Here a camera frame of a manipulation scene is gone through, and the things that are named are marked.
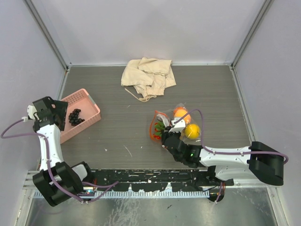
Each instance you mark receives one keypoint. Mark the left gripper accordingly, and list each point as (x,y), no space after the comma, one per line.
(61,108)

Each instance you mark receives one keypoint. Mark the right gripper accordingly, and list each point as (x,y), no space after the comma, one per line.
(165,134)

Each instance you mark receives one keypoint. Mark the fake black grape bunch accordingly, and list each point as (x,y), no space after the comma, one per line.
(74,118)

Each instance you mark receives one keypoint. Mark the clear zip top bag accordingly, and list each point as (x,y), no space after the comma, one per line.
(166,117)

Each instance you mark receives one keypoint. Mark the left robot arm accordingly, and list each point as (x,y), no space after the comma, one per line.
(56,180)

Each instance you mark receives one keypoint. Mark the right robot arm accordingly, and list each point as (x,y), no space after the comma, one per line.
(255,161)

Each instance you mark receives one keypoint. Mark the fake lemon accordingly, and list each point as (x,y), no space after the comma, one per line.
(192,131)

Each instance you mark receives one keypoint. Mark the fake orange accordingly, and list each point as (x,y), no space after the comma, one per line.
(180,112)

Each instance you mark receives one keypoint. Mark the pink plastic basket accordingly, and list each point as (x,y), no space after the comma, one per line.
(82,112)

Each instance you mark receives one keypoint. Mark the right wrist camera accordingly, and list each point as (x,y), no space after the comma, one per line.
(177,125)

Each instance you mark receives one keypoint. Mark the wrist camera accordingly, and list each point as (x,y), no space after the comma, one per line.
(177,125)
(31,114)

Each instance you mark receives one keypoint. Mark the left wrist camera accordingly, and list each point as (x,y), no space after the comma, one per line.
(31,114)

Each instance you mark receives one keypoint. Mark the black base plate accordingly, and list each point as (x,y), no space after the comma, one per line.
(154,179)

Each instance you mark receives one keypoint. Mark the grey slotted cable duct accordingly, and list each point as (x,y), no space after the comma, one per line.
(157,194)

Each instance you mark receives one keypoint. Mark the beige cloth drawstring bag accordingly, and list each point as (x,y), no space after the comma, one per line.
(147,78)

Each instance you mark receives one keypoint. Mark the aluminium frame rail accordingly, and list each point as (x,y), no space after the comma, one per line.
(28,184)

